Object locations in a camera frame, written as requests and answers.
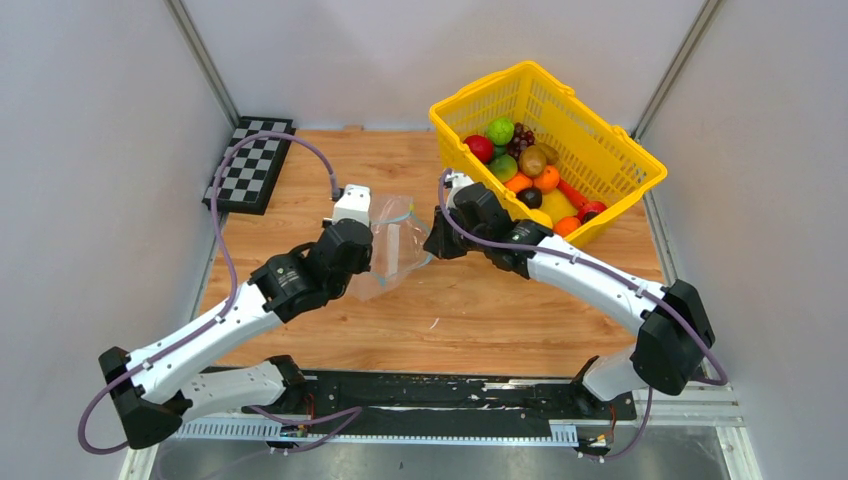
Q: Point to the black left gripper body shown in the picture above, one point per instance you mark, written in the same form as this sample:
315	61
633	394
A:
342	286

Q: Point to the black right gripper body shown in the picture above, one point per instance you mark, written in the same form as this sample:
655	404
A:
471	245

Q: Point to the clear zip top bag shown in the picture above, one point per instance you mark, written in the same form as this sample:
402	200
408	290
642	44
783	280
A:
399	237

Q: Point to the red toy apple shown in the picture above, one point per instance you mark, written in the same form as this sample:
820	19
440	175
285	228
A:
481	147

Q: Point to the brown toy potato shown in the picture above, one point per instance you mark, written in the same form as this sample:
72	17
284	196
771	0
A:
532	161

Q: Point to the light green toy cabbage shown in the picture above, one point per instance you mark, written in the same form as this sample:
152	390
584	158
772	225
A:
500	131

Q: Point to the yellow plastic basket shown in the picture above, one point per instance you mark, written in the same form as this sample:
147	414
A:
600	160

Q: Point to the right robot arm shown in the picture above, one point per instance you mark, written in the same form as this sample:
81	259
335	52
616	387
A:
673	333

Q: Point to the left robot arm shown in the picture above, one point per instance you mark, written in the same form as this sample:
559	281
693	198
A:
158	388

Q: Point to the green toy mango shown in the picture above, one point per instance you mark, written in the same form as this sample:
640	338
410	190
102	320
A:
503	168

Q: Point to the orange toy tangerine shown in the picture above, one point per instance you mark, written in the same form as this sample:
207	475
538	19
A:
547	181

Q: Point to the yellow toy lemon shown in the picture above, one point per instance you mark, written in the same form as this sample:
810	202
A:
554	207

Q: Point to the dark red toy grapes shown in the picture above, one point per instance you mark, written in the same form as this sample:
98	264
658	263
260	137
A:
523	137

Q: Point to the orange toy fruit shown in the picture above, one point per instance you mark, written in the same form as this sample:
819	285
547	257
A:
566	226

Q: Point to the orange toy carrot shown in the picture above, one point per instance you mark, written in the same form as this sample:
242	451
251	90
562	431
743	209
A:
575	198

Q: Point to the red toy pepper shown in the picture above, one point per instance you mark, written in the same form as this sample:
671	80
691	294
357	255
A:
590	210

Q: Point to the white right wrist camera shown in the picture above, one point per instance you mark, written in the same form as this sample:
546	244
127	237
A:
455	181

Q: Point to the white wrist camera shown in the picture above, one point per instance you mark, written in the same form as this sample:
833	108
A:
455	181
351	202

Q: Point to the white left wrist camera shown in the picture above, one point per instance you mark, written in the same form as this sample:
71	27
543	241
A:
351	202

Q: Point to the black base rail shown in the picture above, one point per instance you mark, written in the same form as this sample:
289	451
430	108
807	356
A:
438	405

